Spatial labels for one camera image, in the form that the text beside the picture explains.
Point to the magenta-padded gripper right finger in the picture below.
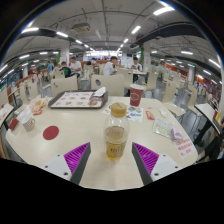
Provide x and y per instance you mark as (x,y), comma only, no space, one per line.
(147,157)

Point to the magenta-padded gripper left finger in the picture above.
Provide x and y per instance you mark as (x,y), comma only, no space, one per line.
(76,156)

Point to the dark food tray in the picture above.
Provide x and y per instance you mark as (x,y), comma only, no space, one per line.
(73,99)

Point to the clear bottle with yellow drink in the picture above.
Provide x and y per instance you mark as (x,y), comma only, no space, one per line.
(116,140)

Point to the red sauce packet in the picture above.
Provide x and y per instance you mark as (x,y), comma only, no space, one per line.
(150,115)

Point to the white patterned mug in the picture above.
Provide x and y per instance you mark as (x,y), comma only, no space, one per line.
(28,123)

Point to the flat round red coaster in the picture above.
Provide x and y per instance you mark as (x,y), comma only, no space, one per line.
(51,132)

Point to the white sign with red text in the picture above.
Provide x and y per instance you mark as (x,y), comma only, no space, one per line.
(185,147)

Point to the neighbouring beige table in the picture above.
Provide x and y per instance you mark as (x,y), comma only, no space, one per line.
(207,113)
(5,111)

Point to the red paper cup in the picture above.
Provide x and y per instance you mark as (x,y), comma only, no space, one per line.
(136,96)

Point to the beige chair with round hole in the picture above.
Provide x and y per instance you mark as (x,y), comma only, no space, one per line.
(110,83)
(65,85)

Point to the red box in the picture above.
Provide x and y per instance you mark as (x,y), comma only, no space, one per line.
(13,124)

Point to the colourful printed leaflet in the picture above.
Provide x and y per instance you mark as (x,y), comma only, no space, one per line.
(135,114)

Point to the ceiling lights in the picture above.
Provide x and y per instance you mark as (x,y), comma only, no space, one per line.
(163,10)

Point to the white napkin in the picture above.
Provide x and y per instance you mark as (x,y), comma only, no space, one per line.
(100,92)

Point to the person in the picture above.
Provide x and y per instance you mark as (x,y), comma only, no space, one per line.
(135,65)
(109,67)
(65,70)
(213,146)
(76,65)

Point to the small crumpled white tissue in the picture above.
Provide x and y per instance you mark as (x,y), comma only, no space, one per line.
(162,112)

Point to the ceiling air conditioner unit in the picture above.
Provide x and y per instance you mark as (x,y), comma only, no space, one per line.
(80,27)

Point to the small purple packet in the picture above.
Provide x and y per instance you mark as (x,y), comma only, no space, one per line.
(176,135)

